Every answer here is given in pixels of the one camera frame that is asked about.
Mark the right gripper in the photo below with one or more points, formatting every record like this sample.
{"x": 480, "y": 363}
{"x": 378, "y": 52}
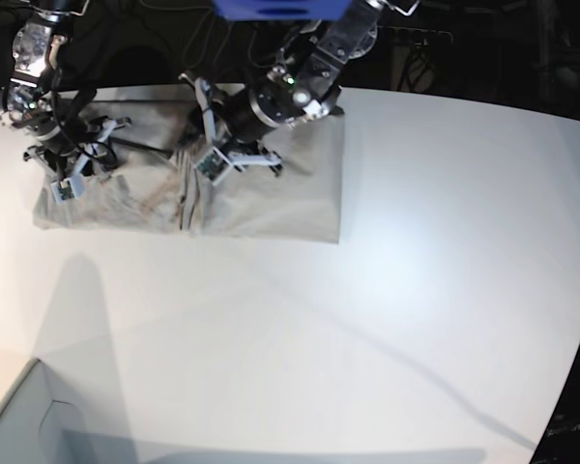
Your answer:
{"x": 75, "y": 146}

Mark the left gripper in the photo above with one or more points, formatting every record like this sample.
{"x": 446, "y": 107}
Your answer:
{"x": 210, "y": 129}

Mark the light grey t-shirt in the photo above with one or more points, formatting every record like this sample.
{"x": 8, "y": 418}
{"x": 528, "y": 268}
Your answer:
{"x": 157, "y": 189}

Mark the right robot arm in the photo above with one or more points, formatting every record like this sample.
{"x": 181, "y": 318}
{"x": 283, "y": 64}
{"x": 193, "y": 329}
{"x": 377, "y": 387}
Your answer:
{"x": 33, "y": 88}

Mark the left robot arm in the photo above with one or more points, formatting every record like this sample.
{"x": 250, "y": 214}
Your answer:
{"x": 300, "y": 86}

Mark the blue box at top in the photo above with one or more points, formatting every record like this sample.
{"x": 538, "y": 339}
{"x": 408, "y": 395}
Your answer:
{"x": 270, "y": 10}

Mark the black power strip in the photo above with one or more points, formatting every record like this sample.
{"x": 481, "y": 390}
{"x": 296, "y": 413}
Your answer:
{"x": 417, "y": 36}

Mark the white cardboard box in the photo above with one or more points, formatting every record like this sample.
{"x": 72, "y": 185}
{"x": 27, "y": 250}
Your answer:
{"x": 44, "y": 419}

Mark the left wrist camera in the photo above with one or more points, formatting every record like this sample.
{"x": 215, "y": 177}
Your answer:
{"x": 214, "y": 166}

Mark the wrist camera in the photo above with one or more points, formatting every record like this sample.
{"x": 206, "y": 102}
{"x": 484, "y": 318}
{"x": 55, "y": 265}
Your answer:
{"x": 214, "y": 166}
{"x": 69, "y": 188}

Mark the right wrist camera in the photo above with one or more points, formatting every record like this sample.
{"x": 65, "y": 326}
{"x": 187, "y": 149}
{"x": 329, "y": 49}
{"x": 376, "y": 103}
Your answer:
{"x": 69, "y": 188}

